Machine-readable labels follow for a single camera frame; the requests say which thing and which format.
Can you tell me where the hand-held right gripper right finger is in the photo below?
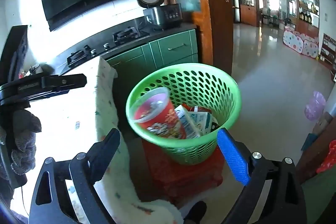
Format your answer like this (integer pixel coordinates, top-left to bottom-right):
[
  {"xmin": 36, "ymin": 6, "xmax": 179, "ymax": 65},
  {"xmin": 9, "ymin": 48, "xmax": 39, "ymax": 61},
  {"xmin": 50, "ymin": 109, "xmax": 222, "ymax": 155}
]
[{"xmin": 217, "ymin": 127, "xmax": 307, "ymax": 224}]

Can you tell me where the green plastic wastebasket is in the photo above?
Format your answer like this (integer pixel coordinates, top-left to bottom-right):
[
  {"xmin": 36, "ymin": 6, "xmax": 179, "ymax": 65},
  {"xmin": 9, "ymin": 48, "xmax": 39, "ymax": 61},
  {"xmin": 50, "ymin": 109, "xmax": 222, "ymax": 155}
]
[{"xmin": 125, "ymin": 63, "xmax": 241, "ymax": 165}]

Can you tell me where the white printed tablecloth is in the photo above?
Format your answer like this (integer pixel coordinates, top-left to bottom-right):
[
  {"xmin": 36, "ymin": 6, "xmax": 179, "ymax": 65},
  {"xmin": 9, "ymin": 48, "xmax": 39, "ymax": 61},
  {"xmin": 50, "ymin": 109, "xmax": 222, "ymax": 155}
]
[{"xmin": 25, "ymin": 57, "xmax": 185, "ymax": 224}]

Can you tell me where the person's black shoe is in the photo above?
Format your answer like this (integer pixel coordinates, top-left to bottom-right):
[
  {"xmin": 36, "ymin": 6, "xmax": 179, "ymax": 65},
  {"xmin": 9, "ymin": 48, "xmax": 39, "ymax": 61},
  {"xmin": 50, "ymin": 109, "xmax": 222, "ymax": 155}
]
[{"xmin": 183, "ymin": 200, "xmax": 208, "ymax": 224}]

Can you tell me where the wooden display cabinet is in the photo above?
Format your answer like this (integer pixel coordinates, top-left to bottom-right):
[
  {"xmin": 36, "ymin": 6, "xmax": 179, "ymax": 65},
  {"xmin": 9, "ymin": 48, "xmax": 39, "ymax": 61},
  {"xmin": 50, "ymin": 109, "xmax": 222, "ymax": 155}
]
[
  {"xmin": 234, "ymin": 0, "xmax": 259, "ymax": 27},
  {"xmin": 297, "ymin": 0, "xmax": 321, "ymax": 29}
]

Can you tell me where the polka dot play tent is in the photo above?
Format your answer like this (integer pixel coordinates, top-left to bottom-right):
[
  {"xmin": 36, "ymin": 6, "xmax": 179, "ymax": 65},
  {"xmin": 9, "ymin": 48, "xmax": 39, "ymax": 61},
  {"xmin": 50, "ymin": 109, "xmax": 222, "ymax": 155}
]
[{"xmin": 283, "ymin": 28, "xmax": 320, "ymax": 59}]

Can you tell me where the red instant noodle cup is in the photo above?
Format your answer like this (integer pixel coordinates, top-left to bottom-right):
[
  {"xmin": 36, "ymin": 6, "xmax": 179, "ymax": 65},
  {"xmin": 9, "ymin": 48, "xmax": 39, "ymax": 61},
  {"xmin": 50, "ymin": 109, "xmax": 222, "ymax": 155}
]
[{"xmin": 128, "ymin": 87, "xmax": 187, "ymax": 139}]

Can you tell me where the wooden door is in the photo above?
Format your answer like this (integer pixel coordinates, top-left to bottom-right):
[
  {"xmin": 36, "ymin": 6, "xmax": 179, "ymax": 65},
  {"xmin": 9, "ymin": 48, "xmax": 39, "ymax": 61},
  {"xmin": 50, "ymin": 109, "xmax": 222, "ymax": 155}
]
[{"xmin": 152, "ymin": 0, "xmax": 235, "ymax": 77}]

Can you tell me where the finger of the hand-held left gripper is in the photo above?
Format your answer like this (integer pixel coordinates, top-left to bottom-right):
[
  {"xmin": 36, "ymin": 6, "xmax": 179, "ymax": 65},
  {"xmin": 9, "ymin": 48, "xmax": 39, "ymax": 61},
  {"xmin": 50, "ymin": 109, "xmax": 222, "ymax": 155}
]
[{"xmin": 26, "ymin": 73, "xmax": 88, "ymax": 102}]

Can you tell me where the red plastic stool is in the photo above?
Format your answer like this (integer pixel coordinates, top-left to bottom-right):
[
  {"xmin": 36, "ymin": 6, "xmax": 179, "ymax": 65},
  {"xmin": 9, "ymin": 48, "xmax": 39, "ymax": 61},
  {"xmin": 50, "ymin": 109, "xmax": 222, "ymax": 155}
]
[{"xmin": 142, "ymin": 139, "xmax": 224, "ymax": 204}]

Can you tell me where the black rice cooker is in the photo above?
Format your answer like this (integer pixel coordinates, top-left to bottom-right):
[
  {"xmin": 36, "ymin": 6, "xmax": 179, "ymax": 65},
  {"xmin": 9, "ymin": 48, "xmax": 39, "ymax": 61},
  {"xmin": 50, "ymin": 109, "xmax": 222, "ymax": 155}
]
[{"xmin": 134, "ymin": 0, "xmax": 183, "ymax": 29}]

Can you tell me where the person's left hand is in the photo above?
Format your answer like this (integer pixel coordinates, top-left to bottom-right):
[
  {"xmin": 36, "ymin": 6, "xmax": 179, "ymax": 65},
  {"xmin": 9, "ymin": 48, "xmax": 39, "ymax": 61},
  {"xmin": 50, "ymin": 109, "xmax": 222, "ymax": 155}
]
[{"xmin": 0, "ymin": 108, "xmax": 42, "ymax": 180}]

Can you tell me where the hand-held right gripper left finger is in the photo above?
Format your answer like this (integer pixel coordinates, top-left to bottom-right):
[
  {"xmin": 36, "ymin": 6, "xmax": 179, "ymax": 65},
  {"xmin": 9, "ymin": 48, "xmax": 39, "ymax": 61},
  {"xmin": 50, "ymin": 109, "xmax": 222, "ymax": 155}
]
[{"xmin": 29, "ymin": 128, "xmax": 121, "ymax": 224}]

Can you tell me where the cardboard box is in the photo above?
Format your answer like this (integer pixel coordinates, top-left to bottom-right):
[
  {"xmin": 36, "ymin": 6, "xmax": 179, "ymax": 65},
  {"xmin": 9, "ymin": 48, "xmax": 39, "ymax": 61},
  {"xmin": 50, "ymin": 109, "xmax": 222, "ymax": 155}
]
[{"xmin": 312, "ymin": 111, "xmax": 334, "ymax": 136}]

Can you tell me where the black gas stove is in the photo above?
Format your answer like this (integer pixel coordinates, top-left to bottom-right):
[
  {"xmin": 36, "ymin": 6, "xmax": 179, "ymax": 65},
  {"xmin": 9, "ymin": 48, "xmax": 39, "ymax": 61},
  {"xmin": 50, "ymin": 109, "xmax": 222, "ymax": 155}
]
[{"xmin": 67, "ymin": 26, "xmax": 151, "ymax": 68}]

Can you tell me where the green kitchen cabinet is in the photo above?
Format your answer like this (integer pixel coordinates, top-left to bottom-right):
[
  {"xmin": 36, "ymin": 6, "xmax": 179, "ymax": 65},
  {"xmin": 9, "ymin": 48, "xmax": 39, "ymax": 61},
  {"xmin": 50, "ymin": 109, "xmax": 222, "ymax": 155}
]
[{"xmin": 101, "ymin": 28, "xmax": 199, "ymax": 75}]

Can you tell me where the red plastic bag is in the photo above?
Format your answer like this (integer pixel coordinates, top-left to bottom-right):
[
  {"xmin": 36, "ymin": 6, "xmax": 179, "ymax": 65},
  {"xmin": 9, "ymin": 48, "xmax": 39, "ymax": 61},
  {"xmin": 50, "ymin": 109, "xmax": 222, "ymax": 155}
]
[{"xmin": 316, "ymin": 140, "xmax": 336, "ymax": 174}]

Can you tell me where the white milk carton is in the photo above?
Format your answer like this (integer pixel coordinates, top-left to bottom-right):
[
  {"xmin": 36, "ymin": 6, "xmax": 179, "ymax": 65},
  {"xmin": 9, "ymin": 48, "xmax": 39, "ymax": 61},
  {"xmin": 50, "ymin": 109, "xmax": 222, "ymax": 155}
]
[
  {"xmin": 189, "ymin": 111, "xmax": 214, "ymax": 135},
  {"xmin": 174, "ymin": 104, "xmax": 203, "ymax": 139}
]

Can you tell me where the pink plastic bag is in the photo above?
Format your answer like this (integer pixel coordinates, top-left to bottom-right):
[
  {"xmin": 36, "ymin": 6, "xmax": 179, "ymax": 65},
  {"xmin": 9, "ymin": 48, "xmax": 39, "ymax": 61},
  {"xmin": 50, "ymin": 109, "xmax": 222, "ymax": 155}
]
[{"xmin": 304, "ymin": 91, "xmax": 327, "ymax": 122}]

